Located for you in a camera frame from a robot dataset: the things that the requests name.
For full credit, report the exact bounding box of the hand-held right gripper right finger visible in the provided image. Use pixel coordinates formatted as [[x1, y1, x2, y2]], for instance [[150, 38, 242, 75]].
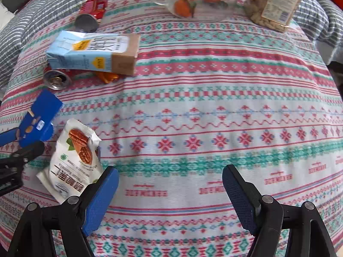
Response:
[[222, 164, 337, 257]]

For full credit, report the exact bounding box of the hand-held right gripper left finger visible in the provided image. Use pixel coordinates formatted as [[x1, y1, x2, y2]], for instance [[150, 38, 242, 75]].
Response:
[[8, 166, 120, 257]]

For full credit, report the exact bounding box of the clear jar of nuts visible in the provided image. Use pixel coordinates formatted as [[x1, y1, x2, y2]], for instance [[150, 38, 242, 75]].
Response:
[[243, 0, 308, 33]]

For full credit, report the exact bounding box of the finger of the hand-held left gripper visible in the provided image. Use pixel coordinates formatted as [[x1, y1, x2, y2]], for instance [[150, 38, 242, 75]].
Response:
[[11, 141, 45, 164], [0, 128, 21, 147]]

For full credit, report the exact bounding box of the red drink can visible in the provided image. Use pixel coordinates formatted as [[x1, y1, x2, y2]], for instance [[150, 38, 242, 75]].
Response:
[[43, 69, 78, 91], [74, 0, 108, 33]]

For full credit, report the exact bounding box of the blue snack box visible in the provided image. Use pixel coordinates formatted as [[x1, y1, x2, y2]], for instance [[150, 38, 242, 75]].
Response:
[[17, 89, 64, 143]]

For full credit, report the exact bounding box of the patterned red green tablecloth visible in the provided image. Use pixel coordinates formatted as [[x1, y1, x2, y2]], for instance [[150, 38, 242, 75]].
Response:
[[0, 0, 343, 257]]

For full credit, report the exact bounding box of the light blue milk carton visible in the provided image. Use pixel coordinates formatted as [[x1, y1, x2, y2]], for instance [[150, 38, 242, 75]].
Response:
[[45, 30, 141, 76]]

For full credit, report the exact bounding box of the gold foil wrapper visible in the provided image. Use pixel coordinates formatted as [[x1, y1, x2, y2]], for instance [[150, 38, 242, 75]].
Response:
[[95, 71, 120, 84]]

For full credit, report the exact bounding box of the clear glass jar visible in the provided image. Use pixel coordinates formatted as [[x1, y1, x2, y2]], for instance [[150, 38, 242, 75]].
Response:
[[143, 0, 243, 22]]

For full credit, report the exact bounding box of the white pecan snack packet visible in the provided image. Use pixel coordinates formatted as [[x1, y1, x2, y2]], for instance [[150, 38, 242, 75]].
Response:
[[36, 119, 108, 203]]

